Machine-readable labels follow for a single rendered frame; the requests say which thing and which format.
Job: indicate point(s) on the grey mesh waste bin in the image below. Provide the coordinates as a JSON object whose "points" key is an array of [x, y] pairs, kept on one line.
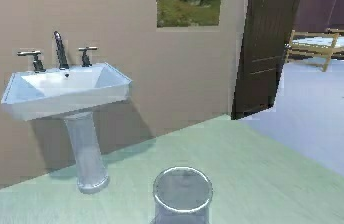
{"points": [[182, 195]]}

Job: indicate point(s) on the window with green view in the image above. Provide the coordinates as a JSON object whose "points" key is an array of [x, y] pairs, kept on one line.
{"points": [[188, 12]]}

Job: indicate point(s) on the dark brown room door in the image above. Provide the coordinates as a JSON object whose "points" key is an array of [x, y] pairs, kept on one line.
{"points": [[263, 56]]}

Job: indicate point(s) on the dark curved faucet spout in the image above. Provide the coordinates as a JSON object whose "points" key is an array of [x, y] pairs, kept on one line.
{"points": [[60, 50]]}

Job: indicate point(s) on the white pedestal sink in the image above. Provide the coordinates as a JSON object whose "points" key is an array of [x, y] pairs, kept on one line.
{"points": [[63, 90]]}

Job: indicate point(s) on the wooden bed frame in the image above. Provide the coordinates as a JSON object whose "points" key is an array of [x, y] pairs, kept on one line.
{"points": [[326, 45]]}

